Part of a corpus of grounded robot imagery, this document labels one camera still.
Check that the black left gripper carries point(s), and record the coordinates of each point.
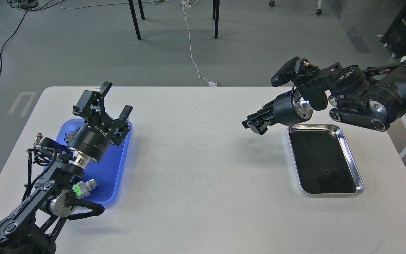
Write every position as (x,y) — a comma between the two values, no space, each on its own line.
(99,130)

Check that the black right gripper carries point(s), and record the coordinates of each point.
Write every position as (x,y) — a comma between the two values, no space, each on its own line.
(287,109)

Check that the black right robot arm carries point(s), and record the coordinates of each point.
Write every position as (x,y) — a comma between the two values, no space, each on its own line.
(371,98)

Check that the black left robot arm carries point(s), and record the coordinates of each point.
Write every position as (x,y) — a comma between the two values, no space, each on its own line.
(52,194)

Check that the green silver connector part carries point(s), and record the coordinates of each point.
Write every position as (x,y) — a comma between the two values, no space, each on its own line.
(83,189)

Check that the black red electronic module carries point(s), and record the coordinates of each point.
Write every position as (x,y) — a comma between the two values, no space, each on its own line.
(69,135)

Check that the blue plastic tray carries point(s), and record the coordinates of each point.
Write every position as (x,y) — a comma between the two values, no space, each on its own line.
(107,173)

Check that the metal tray with black mat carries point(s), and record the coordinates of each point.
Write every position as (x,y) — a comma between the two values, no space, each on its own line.
(323,160)

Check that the black table leg left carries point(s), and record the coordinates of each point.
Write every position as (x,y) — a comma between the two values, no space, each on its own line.
(134,17)

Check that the black table leg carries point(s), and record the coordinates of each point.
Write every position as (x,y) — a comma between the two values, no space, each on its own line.
(215,17)
(134,17)

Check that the black table leg right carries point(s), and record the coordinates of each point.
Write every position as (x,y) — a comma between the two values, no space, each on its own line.
(215,17)

